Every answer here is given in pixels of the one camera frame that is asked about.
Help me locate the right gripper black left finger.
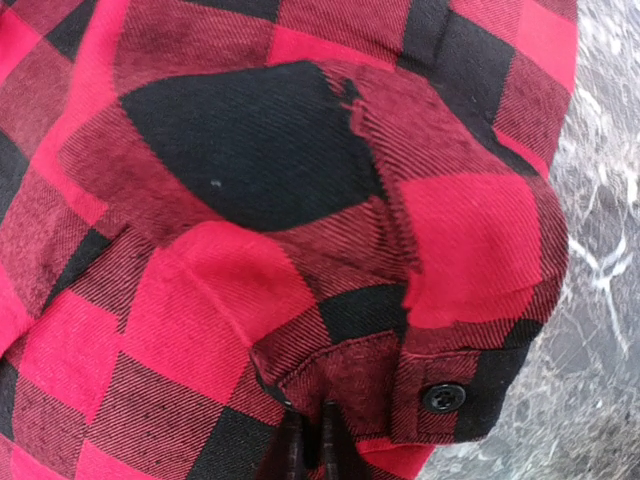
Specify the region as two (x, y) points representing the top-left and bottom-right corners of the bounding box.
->
(256, 410), (306, 480)

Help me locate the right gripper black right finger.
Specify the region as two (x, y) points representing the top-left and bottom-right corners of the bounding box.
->
(315, 401), (372, 480)

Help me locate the red black plaid shirt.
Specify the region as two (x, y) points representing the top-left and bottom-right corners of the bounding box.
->
(1, 0), (578, 479)

